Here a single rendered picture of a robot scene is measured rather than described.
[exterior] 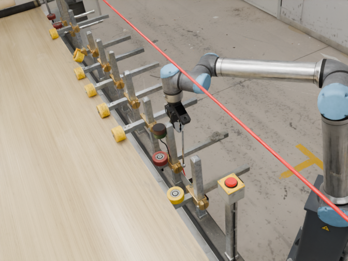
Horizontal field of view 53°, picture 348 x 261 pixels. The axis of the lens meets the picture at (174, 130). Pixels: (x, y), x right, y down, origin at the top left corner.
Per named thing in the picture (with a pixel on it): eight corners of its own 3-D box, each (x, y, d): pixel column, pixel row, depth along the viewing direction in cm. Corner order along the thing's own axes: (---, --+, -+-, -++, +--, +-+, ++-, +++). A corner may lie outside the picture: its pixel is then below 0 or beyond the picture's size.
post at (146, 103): (160, 157, 216) (147, 95, 184) (162, 161, 213) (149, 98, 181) (155, 160, 215) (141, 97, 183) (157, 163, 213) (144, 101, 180)
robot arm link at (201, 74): (213, 67, 153) (187, 62, 158) (202, 81, 146) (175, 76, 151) (213, 84, 159) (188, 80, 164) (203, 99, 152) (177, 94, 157)
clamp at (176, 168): (171, 155, 192) (170, 148, 189) (183, 171, 183) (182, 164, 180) (162, 159, 191) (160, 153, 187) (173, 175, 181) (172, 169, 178)
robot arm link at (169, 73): (175, 74, 150) (155, 71, 154) (178, 98, 158) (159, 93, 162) (185, 63, 156) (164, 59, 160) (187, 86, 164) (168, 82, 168)
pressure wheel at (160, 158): (165, 162, 192) (162, 147, 184) (172, 172, 187) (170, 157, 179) (152, 169, 190) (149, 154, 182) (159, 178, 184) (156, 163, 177)
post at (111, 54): (127, 109, 247) (111, 48, 215) (129, 112, 244) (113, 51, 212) (122, 111, 246) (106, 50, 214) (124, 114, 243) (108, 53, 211)
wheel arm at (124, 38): (129, 37, 277) (129, 33, 275) (131, 39, 275) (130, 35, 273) (86, 53, 266) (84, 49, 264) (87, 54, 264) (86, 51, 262)
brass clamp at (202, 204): (196, 187, 177) (194, 181, 173) (210, 206, 167) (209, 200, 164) (185, 193, 175) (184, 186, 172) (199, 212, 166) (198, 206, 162)
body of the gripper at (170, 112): (178, 109, 179) (175, 89, 171) (186, 118, 173) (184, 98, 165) (165, 114, 177) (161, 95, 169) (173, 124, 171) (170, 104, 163)
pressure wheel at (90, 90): (91, 81, 225) (96, 91, 223) (92, 86, 232) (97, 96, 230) (82, 84, 223) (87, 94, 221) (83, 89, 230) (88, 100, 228)
